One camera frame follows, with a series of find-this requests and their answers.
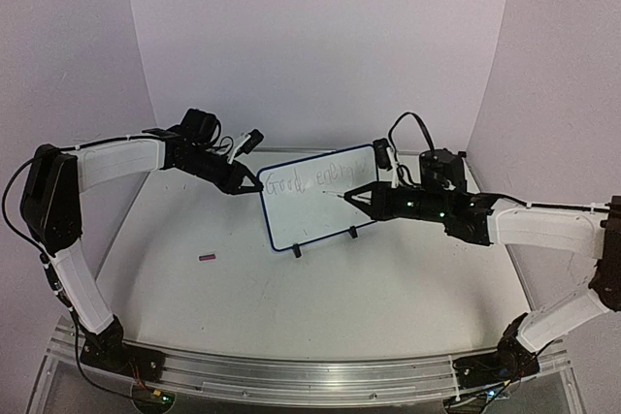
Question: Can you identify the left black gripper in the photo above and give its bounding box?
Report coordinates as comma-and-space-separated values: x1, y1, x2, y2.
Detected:
179, 146, 264, 194

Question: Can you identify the white marker pen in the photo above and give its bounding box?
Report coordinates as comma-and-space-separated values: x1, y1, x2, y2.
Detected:
323, 191, 344, 200

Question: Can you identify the blue framed small whiteboard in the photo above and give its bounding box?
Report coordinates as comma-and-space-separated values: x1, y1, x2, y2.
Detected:
258, 143, 379, 252

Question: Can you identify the magenta marker cap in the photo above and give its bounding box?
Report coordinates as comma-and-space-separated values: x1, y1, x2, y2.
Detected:
198, 254, 216, 262

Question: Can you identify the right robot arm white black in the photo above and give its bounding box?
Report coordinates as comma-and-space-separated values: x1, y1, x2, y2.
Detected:
343, 147, 620, 388

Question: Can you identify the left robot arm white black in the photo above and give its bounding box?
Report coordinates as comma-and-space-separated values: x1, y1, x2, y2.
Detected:
19, 109, 264, 382

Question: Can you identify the black wire whiteboard stand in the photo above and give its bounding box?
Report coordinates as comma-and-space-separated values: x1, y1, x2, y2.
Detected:
290, 226, 359, 259

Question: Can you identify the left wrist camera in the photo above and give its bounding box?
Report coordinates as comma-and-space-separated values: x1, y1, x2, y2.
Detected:
228, 129, 264, 164

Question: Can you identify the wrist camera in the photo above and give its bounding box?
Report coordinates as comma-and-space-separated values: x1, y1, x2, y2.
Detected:
373, 138, 402, 188
228, 129, 264, 164

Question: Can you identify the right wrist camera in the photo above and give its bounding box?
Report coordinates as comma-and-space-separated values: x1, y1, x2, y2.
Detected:
373, 138, 402, 188

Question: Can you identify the right camera black cable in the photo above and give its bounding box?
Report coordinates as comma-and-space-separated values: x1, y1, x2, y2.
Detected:
388, 111, 437, 153

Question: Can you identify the aluminium front rail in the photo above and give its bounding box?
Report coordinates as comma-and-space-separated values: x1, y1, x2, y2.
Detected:
27, 319, 584, 413

